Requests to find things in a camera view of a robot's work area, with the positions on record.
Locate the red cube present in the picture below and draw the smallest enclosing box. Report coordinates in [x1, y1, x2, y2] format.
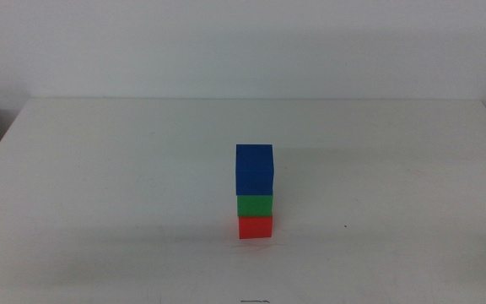
[238, 215, 274, 241]

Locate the green cube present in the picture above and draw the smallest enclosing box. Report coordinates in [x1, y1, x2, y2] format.
[236, 194, 274, 218]

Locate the blue cube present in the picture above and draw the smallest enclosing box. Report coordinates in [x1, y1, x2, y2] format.
[235, 144, 275, 197]

